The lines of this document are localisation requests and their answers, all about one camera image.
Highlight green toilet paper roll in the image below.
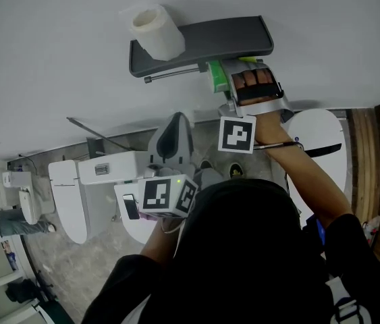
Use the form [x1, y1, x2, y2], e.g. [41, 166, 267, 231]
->
[207, 55, 258, 94]

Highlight black smartphone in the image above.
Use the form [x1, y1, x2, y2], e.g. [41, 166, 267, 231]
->
[122, 193, 141, 221]

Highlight white long smart toilet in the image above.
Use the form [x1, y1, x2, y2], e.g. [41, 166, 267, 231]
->
[47, 159, 118, 245]

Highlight white shelf unit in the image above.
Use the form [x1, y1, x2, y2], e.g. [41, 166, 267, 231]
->
[0, 295, 55, 324]

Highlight white toilet paper roll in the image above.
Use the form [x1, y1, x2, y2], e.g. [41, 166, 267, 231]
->
[118, 3, 187, 61]

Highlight white oval smart toilet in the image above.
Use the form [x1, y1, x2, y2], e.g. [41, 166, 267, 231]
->
[282, 108, 348, 215]

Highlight brown wooden steps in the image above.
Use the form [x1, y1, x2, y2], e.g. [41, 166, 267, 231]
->
[346, 104, 380, 261]

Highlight blue screen handheld device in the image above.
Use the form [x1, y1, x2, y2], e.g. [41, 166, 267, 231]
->
[306, 213, 326, 249]

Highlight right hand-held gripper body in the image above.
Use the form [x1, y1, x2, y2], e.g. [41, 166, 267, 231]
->
[217, 59, 295, 155]

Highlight black backpack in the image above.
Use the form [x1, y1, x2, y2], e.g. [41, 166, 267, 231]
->
[5, 278, 42, 304]

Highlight person's left forearm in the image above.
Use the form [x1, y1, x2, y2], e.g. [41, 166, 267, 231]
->
[140, 214, 186, 266]

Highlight thin black rod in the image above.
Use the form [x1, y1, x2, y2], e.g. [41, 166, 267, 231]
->
[66, 116, 136, 151]

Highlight person's right shoe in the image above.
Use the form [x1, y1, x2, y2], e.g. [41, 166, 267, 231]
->
[229, 162, 244, 179]

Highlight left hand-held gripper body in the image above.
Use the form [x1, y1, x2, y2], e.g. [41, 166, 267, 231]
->
[137, 163, 200, 220]

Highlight black wrist band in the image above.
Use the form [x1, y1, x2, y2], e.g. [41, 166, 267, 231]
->
[252, 140, 304, 151]

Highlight person's black shirt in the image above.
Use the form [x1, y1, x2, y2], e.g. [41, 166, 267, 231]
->
[81, 178, 380, 324]

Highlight black wall shelf holder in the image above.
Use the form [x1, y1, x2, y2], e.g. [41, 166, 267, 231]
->
[128, 15, 275, 84]

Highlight person's right forearm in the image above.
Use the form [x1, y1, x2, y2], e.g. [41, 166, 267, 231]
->
[255, 111, 354, 231]

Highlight white toilet with tank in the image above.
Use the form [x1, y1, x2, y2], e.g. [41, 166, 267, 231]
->
[77, 150, 163, 246]

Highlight small white toilet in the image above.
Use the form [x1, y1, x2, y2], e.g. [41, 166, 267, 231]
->
[0, 170, 55, 225]

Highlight person's right hand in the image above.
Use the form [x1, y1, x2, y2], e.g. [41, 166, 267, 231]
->
[232, 67, 276, 91]

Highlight person's grey trousers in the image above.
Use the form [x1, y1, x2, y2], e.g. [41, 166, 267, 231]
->
[192, 167, 226, 195]

